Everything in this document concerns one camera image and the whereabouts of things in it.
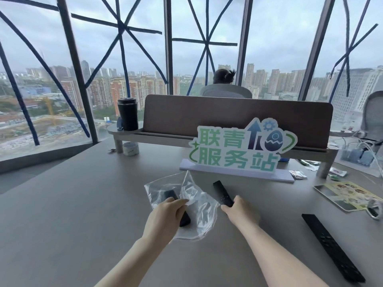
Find person's left hand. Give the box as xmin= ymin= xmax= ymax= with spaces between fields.
xmin=143 ymin=197 xmax=190 ymax=244

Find person's right hand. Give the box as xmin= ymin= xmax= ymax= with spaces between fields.
xmin=221 ymin=195 xmax=261 ymax=234

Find short black remote control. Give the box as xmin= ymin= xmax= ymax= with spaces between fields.
xmin=161 ymin=190 xmax=192 ymax=227

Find slim black remote control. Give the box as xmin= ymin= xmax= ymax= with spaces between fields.
xmin=213 ymin=180 xmax=235 ymax=208

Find clear plastic bag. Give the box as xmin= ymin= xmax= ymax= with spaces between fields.
xmin=144 ymin=170 xmax=221 ymax=241

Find person's left forearm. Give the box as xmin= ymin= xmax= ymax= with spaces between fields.
xmin=94 ymin=233 xmax=169 ymax=287

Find person's right forearm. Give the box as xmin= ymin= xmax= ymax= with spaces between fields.
xmin=238 ymin=224 xmax=330 ymax=287

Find green lettered sign stand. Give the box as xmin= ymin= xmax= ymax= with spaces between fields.
xmin=179 ymin=117 xmax=298 ymax=184

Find white tape roll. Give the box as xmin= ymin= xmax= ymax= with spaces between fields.
xmin=123 ymin=142 xmax=140 ymax=156

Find brown desk divider panel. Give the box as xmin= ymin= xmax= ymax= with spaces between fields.
xmin=143 ymin=94 xmax=334 ymax=150

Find long black remote control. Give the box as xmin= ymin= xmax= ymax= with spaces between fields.
xmin=302 ymin=214 xmax=366 ymax=284

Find grey desk shelf riser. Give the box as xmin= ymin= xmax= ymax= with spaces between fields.
xmin=107 ymin=122 xmax=339 ymax=179

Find black travel tumbler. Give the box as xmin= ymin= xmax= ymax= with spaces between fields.
xmin=117 ymin=98 xmax=139 ymax=131

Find illustrated yellow card tray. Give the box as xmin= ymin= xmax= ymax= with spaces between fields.
xmin=313 ymin=181 xmax=383 ymax=212

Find blue power strip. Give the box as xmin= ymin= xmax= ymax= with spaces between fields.
xmin=341 ymin=147 xmax=375 ymax=166

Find clear tape roll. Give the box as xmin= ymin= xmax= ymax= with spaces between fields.
xmin=366 ymin=198 xmax=383 ymax=220

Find grey mesh office chair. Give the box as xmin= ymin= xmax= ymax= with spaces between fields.
xmin=360 ymin=91 xmax=383 ymax=144

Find white cables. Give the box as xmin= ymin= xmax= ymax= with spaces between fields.
xmin=341 ymin=137 xmax=379 ymax=165

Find dark window frame post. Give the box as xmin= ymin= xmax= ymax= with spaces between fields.
xmin=163 ymin=0 xmax=174 ymax=95
xmin=298 ymin=0 xmax=336 ymax=102
xmin=236 ymin=0 xmax=254 ymax=87
xmin=56 ymin=0 xmax=99 ymax=144

